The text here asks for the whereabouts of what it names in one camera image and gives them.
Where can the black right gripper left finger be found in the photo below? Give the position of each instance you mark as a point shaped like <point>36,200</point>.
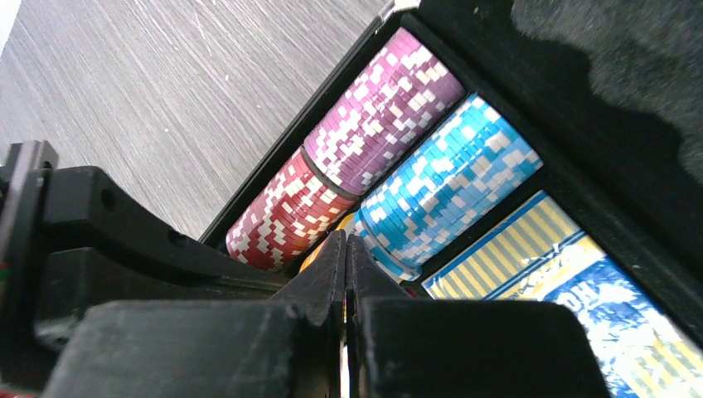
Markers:
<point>286,346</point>

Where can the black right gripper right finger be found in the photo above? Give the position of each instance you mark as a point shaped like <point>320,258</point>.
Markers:
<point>402,346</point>

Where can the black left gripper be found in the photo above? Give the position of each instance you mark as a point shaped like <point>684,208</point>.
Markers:
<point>71,239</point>

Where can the blue Texas Hold'em card deck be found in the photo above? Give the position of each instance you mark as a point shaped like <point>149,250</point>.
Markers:
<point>539,253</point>

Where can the dark red chip stack left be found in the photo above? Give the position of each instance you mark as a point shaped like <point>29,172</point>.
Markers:
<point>293,211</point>

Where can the light blue chip stack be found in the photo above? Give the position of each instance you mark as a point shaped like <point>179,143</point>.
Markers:
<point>467,166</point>

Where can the black aluminium poker case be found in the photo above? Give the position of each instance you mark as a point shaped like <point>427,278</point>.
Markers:
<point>611,170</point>

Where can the purple poker chip stack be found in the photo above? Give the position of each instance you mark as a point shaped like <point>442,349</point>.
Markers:
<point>402,92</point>

